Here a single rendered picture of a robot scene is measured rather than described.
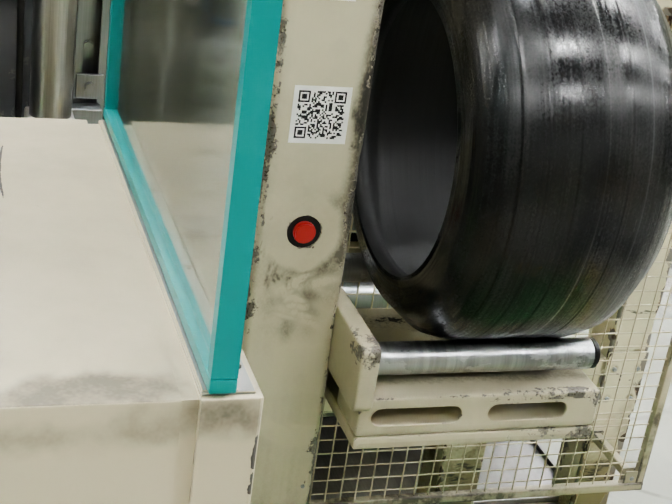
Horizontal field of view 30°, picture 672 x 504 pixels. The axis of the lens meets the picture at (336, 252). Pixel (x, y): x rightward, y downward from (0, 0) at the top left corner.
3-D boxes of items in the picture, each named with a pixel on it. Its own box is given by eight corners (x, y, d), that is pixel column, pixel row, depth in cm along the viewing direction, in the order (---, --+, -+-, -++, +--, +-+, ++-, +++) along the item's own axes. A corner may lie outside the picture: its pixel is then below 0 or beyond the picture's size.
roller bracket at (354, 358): (352, 414, 163) (362, 349, 159) (277, 279, 197) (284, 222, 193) (376, 413, 164) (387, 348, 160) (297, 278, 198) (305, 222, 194)
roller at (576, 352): (359, 335, 168) (353, 364, 170) (369, 353, 164) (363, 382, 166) (590, 330, 179) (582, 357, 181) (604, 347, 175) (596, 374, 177)
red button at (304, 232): (292, 244, 162) (295, 222, 161) (289, 238, 164) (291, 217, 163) (314, 244, 163) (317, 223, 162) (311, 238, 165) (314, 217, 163)
